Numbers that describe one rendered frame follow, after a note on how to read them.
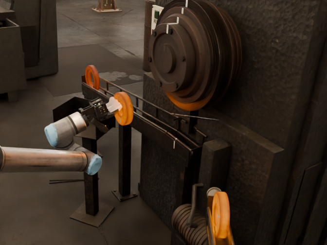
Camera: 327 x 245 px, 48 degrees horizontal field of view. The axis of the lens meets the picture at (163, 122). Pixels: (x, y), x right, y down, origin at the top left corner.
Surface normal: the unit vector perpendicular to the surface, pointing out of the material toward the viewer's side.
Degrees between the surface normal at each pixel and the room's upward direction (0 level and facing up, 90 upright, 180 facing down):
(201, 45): 64
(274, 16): 90
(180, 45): 90
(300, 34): 90
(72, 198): 0
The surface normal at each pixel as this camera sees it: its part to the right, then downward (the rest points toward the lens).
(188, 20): -0.18, -0.55
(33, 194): 0.06, -0.89
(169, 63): -0.84, 0.21
